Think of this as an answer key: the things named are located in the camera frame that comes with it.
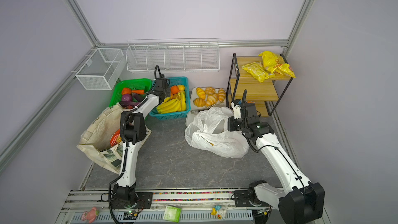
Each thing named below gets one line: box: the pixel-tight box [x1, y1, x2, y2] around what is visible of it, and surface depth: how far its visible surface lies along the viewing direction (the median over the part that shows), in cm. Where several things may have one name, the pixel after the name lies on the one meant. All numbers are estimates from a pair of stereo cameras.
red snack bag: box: [109, 128, 122, 147], surface depth 84 cm
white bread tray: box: [185, 87, 227, 128], surface depth 108 cm
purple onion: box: [121, 93, 133, 102], surface depth 113 cm
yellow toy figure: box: [210, 205, 223, 220], surface depth 70 cm
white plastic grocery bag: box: [184, 106, 250, 159], surface depth 74 cm
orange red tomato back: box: [121, 87, 132, 95], surface depth 116 cm
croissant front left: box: [192, 97, 207, 108], surface depth 111 cm
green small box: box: [162, 205, 182, 223], surface depth 70 cm
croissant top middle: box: [204, 86, 216, 95], surface depth 118 cm
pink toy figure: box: [81, 206, 99, 224], surface depth 70 cm
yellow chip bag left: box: [241, 61, 276, 83], surface depth 79 cm
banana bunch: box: [156, 91, 187, 114], surface depth 107 cm
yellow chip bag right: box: [258, 50, 297, 78], surface depth 77 cm
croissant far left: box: [195, 87, 206, 100], surface depth 118 cm
